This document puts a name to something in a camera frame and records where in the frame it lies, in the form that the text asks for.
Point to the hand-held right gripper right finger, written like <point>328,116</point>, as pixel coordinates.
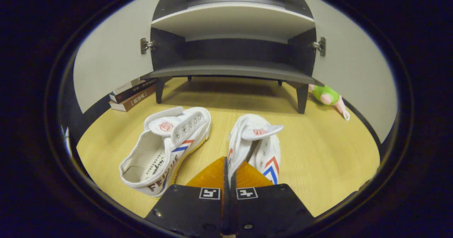
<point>269,209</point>

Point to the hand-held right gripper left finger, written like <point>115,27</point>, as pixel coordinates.
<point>191,213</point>

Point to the white canvas shoe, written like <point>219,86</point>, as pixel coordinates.
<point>254,139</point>
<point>159,153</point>

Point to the white grey shoe cabinet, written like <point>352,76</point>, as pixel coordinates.
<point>233,68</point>

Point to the white shoe cabinet door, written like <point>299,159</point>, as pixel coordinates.
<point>113,54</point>
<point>354,71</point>

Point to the metal door hinge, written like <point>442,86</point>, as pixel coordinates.
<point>145,45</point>
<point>320,46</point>

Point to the white cabinet shelf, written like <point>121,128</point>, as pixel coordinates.
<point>233,22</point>

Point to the brown book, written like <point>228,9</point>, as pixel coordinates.
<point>132,102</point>

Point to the green pink plush toy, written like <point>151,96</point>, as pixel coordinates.
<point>327,94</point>

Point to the black book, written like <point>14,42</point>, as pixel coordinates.
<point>132,91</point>

